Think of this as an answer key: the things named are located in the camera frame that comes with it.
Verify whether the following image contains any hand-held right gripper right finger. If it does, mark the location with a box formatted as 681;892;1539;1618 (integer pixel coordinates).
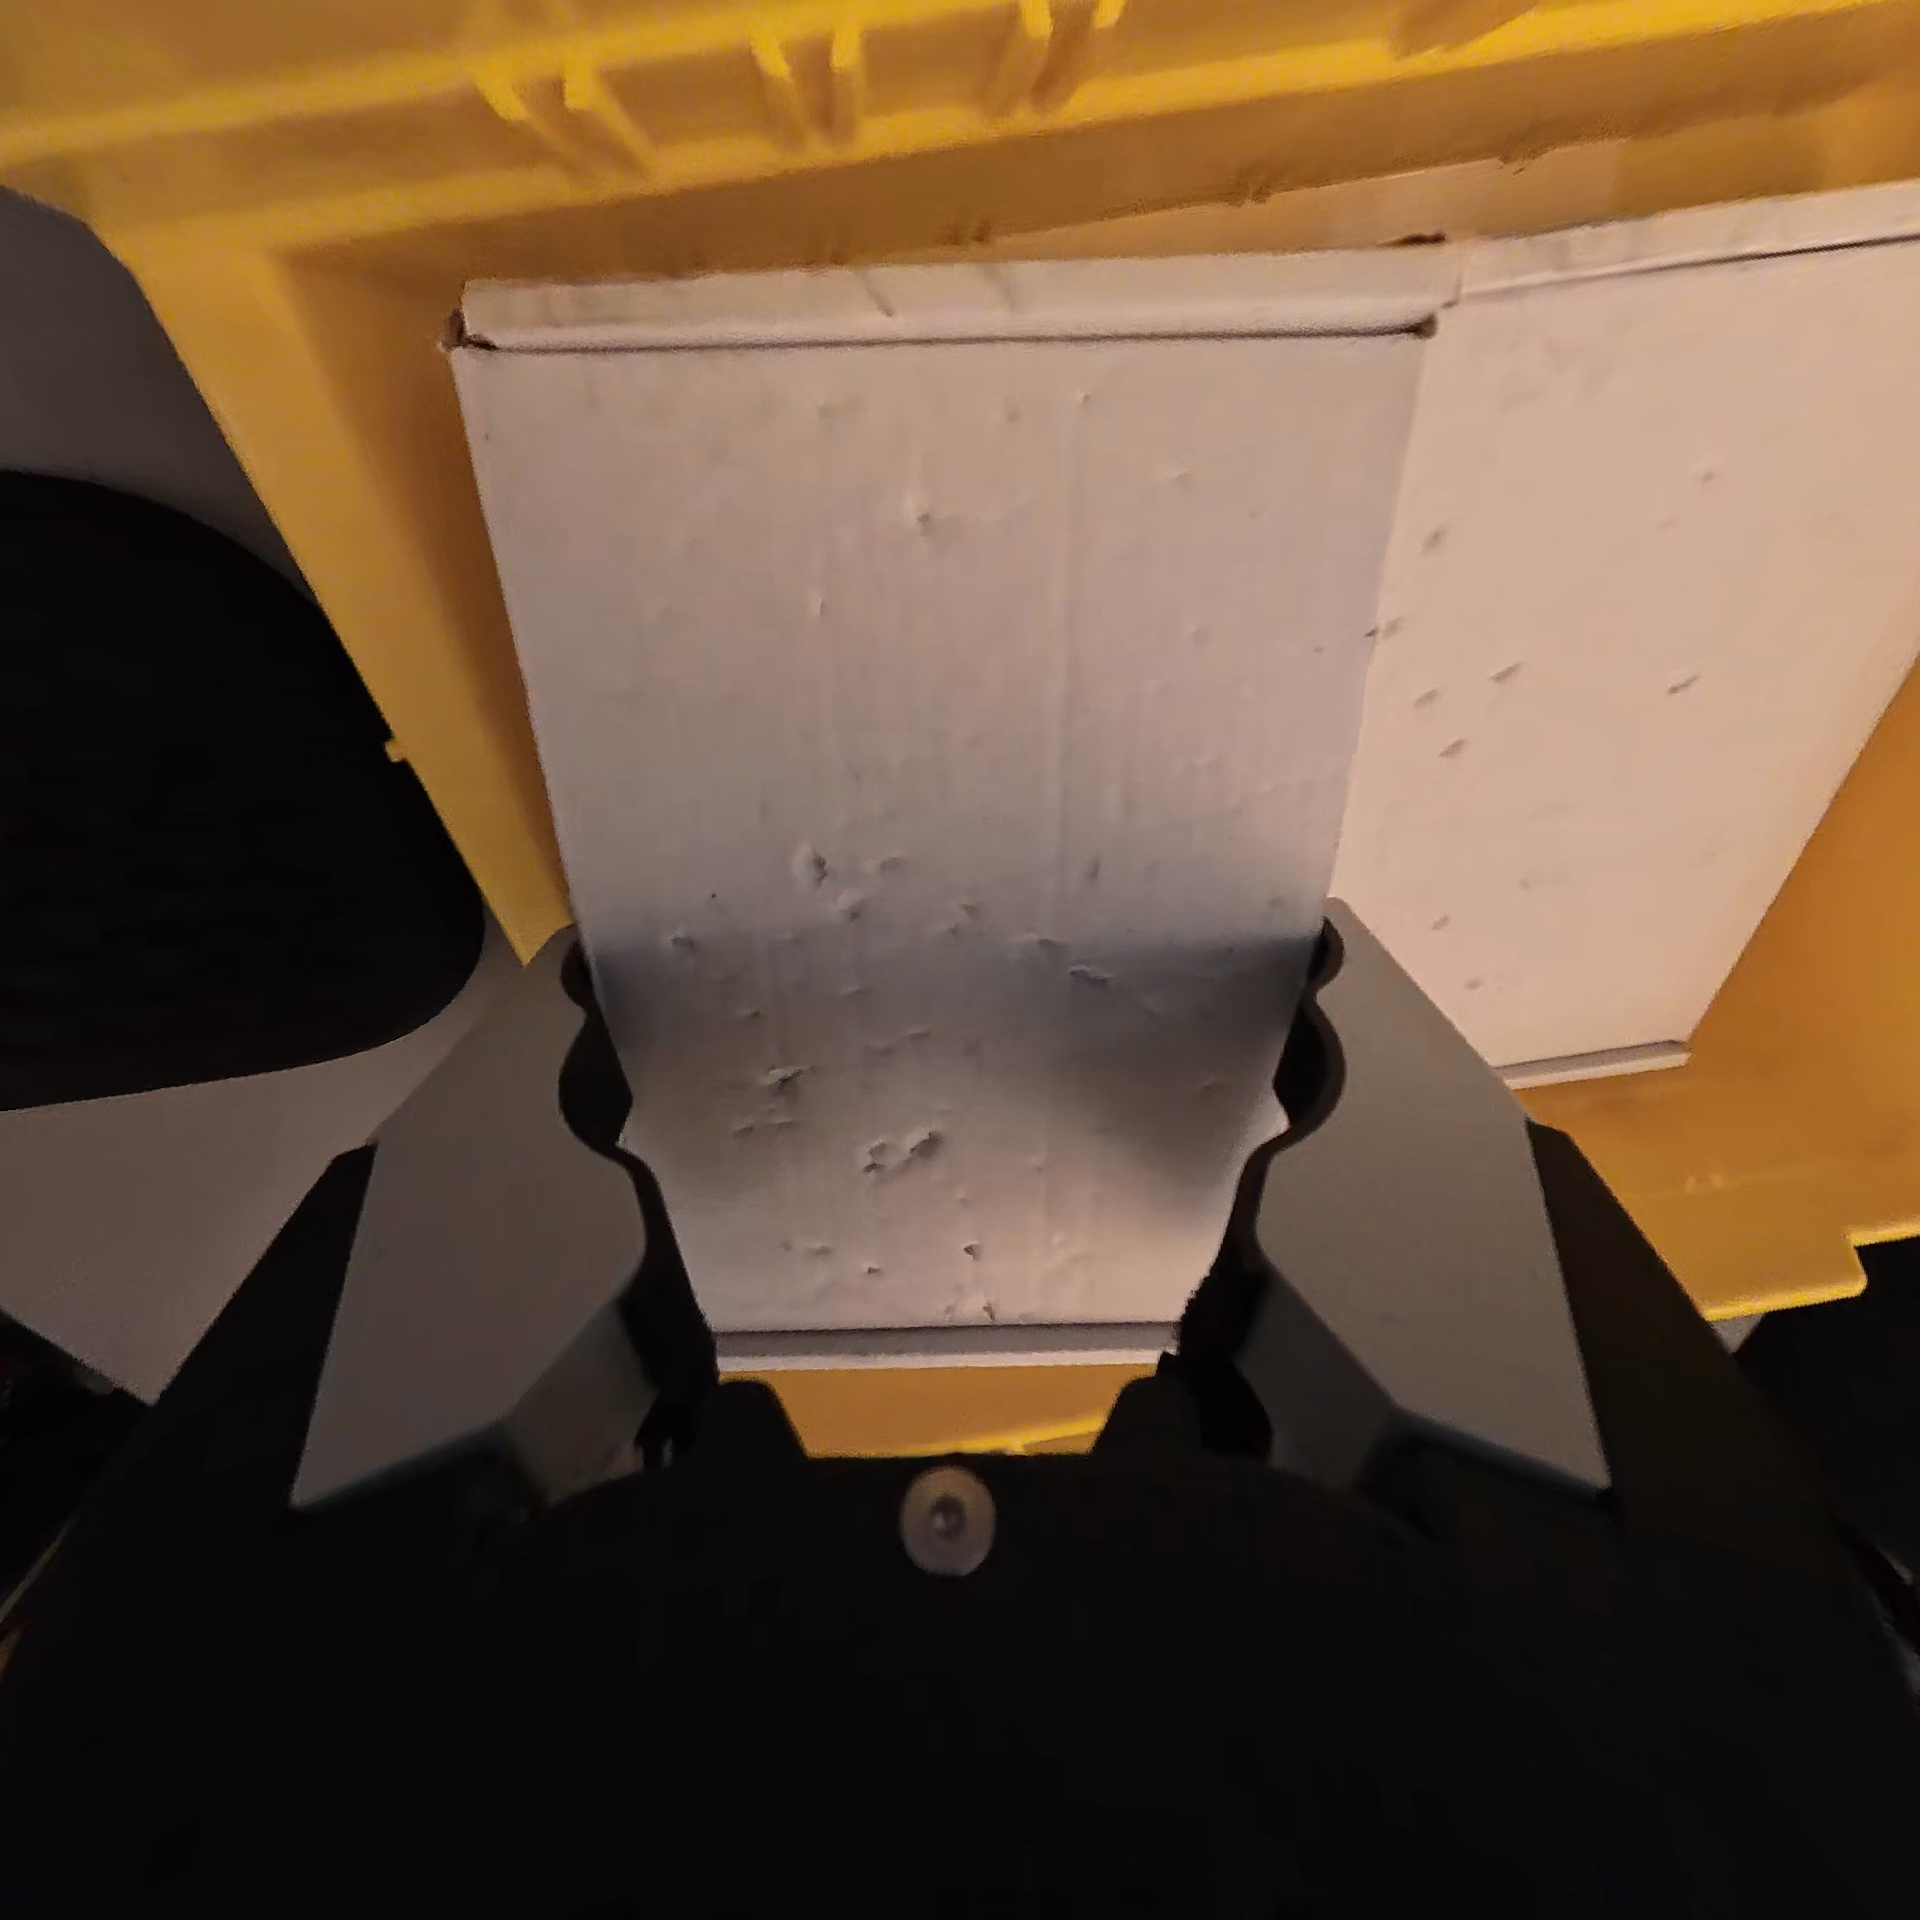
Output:
1174;895;1616;1491

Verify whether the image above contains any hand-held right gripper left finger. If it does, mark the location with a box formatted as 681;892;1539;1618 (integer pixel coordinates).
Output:
288;929;721;1508

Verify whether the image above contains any white cardboard box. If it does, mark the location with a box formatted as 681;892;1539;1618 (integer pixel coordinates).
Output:
1332;218;1920;1092
441;268;1464;1370

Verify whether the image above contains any yellow plastic bin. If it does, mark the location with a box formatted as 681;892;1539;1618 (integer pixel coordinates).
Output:
0;0;1920;1457

